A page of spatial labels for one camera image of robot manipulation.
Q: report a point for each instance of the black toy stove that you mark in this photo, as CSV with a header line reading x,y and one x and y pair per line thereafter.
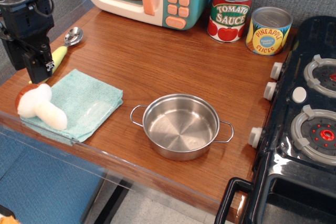
x,y
294,168

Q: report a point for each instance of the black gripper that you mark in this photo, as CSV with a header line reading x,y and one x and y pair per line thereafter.
x,y
26,25

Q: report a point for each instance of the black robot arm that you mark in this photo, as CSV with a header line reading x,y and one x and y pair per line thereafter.
x,y
24,33

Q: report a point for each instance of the white plush mushroom brown cap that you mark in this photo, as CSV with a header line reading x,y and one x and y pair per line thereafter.
x,y
35,100

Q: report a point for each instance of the white stove knob bottom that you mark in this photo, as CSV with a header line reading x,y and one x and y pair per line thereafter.
x,y
254,136

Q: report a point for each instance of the pineapple slices can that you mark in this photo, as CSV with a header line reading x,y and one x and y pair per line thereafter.
x,y
268,30

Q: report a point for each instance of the small steel pot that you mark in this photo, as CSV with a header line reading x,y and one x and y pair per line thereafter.
x,y
181,127

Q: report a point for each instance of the tomato sauce can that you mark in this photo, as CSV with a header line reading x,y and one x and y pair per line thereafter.
x,y
227,19

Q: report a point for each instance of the white stove knob top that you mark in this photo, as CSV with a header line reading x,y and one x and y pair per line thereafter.
x,y
276,70

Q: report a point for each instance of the orange plush object corner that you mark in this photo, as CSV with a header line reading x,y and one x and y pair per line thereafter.
x,y
8,220

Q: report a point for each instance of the white stove knob middle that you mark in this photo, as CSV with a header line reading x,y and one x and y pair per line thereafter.
x,y
269,90

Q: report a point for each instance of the light blue folded towel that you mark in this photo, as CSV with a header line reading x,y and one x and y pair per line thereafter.
x,y
87,103

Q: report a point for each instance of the white stove knob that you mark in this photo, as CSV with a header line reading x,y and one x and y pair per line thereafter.
x,y
276,70
269,90
254,136

